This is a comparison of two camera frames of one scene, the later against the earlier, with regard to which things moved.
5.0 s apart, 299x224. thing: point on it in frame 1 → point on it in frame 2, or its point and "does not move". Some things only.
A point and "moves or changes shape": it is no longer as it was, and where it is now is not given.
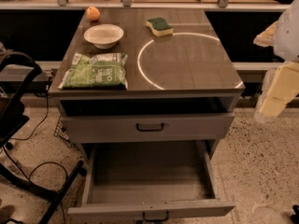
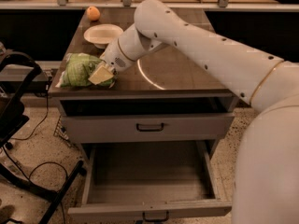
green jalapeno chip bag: (96, 72) moves or changes shape
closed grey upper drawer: (148, 128) does not move
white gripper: (289, 35) → (114, 56)
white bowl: (104, 35) does not move
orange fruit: (92, 13) does not move
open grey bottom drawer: (155, 180) does not move
